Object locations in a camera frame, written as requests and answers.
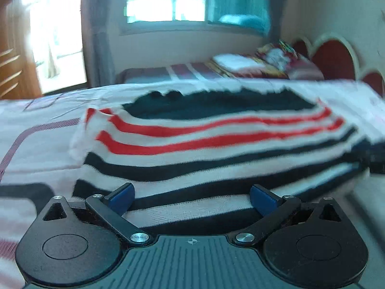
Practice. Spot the brown wooden door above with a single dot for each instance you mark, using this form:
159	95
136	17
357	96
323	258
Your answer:
15	66

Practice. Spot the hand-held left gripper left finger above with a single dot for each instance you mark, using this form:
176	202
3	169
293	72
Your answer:
121	198

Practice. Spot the bed with patterned sheet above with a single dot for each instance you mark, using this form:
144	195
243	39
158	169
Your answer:
30	144

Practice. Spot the large glass window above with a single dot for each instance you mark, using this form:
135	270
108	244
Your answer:
156	3

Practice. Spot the blue fluffy blanket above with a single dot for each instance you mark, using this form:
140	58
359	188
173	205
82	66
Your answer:
240	21

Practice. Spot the colourful printed pillow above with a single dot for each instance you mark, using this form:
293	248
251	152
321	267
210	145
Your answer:
285	58

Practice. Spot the red yellow folded blanket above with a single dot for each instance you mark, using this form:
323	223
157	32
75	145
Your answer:
264	71

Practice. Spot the red white scalloped headboard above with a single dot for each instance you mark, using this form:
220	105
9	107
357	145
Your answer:
331	57

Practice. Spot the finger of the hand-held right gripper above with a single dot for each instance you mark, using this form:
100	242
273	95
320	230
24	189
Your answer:
378	161

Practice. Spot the pale sheer curtain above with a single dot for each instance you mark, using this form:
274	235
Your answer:
52	63

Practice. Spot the folded white towel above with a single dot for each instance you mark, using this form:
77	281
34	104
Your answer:
234	61

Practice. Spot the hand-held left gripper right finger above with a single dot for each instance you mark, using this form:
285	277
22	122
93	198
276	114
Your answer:
263	198

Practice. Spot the striped maroon bed sheet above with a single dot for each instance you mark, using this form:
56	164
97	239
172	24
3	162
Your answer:
180	70

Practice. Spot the grey blue curtain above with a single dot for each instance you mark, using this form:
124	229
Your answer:
276	6
102	51

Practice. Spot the striped knit sweater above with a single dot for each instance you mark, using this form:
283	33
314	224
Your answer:
210	156

